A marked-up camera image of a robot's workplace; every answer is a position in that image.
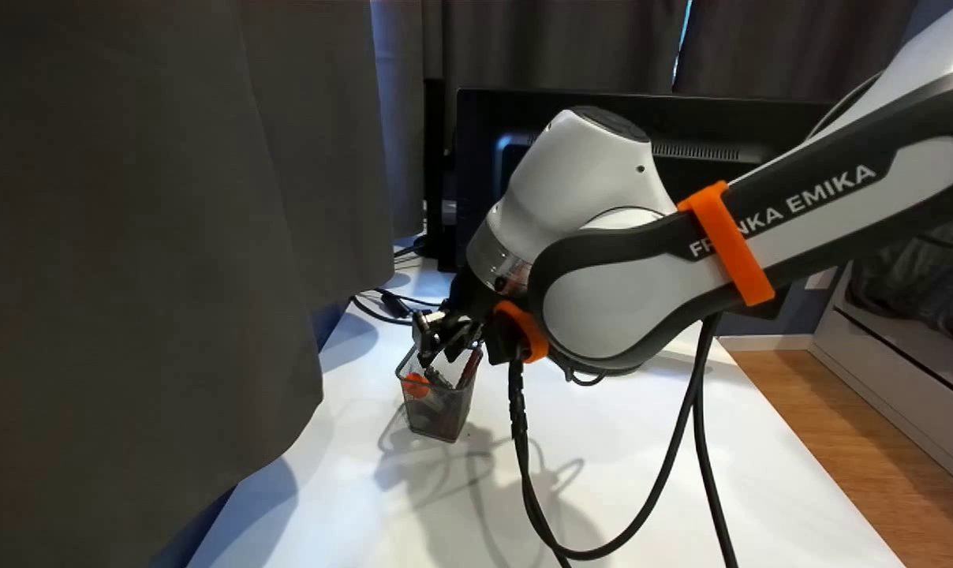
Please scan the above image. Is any orange cable clip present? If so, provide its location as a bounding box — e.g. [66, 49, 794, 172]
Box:
[677, 179, 775, 307]

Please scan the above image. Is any orange item in bin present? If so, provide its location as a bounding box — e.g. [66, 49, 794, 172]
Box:
[400, 373, 433, 399]

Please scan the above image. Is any grey curtain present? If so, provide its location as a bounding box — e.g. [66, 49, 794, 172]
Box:
[0, 0, 390, 568]

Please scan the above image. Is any black computer monitor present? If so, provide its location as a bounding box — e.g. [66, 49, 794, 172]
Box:
[425, 90, 826, 273]

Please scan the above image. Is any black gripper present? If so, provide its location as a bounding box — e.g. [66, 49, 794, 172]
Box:
[441, 269, 518, 362]

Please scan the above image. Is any clear plastic bin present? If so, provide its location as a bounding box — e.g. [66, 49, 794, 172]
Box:
[394, 349, 481, 442]

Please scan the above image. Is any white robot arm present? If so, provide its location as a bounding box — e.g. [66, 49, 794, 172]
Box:
[430, 9, 953, 375]

